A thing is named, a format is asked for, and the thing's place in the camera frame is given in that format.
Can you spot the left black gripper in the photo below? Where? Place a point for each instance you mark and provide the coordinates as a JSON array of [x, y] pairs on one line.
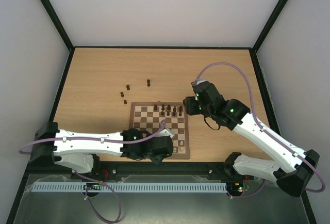
[[158, 159]]

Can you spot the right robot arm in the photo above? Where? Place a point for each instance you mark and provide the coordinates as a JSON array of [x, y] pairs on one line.
[[290, 167]]

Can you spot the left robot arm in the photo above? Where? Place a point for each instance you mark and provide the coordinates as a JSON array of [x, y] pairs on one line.
[[79, 151]]

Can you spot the wooden chess board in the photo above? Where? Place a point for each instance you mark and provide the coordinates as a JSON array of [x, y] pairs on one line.
[[144, 118]]

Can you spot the light chess pieces row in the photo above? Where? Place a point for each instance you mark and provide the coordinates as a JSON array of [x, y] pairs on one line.
[[179, 147]]

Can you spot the grey slotted cable duct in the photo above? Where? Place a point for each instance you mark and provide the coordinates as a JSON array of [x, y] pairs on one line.
[[79, 187]]

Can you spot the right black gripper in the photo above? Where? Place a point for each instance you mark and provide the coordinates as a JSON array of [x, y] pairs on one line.
[[188, 106]]

